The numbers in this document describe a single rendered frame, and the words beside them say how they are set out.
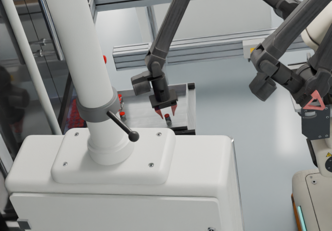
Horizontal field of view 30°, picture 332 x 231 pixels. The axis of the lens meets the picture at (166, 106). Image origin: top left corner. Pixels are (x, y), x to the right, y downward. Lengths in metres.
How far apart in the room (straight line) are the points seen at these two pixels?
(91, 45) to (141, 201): 0.36
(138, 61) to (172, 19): 1.30
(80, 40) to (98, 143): 0.26
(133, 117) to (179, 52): 1.01
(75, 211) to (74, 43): 0.42
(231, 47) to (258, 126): 0.53
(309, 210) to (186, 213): 1.59
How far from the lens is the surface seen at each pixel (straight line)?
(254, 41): 3.37
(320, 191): 2.93
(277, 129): 3.63
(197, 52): 3.43
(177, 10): 2.20
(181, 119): 2.44
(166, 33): 2.21
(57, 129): 1.77
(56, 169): 1.35
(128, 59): 3.47
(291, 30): 1.87
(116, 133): 1.29
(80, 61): 1.16
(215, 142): 1.36
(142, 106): 2.54
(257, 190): 3.31
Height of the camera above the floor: 2.50
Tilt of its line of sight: 40 degrees down
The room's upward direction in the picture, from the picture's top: 12 degrees counter-clockwise
